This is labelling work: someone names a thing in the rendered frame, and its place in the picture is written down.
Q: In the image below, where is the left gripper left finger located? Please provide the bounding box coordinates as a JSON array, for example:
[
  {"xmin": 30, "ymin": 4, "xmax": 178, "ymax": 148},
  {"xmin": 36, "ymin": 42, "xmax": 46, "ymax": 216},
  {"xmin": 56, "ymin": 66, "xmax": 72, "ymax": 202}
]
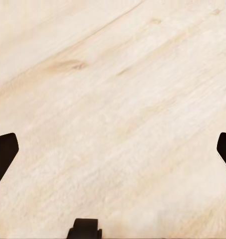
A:
[{"xmin": 0, "ymin": 132, "xmax": 19, "ymax": 181}]

